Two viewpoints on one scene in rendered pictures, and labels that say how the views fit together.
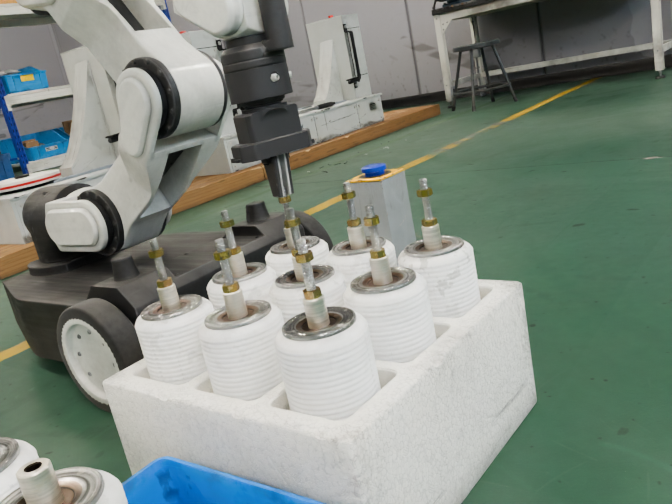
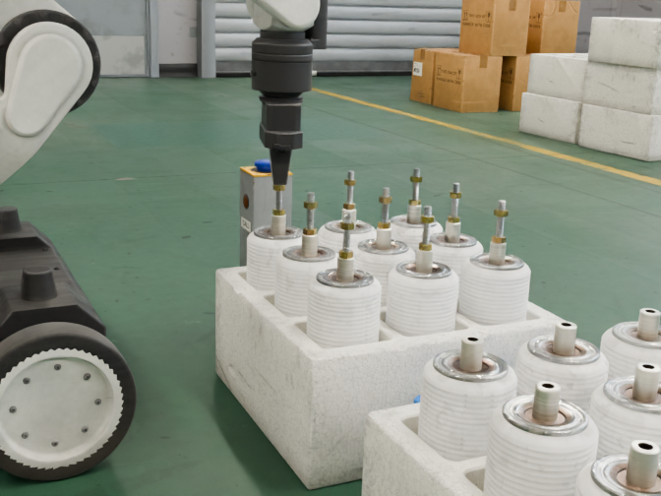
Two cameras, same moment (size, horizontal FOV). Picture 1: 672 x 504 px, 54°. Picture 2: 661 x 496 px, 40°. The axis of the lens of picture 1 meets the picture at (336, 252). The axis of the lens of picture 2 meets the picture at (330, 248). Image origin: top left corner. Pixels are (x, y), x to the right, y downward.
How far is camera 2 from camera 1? 1.28 m
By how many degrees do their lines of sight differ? 63
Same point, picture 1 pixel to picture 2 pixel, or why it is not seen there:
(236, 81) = (294, 71)
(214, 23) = (298, 16)
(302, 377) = (518, 294)
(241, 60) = (304, 53)
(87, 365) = (25, 422)
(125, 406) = (341, 376)
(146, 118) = (72, 89)
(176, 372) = (374, 333)
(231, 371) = (450, 310)
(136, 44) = not seen: outside the picture
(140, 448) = (342, 418)
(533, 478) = not seen: hidden behind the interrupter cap
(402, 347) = not seen: hidden behind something
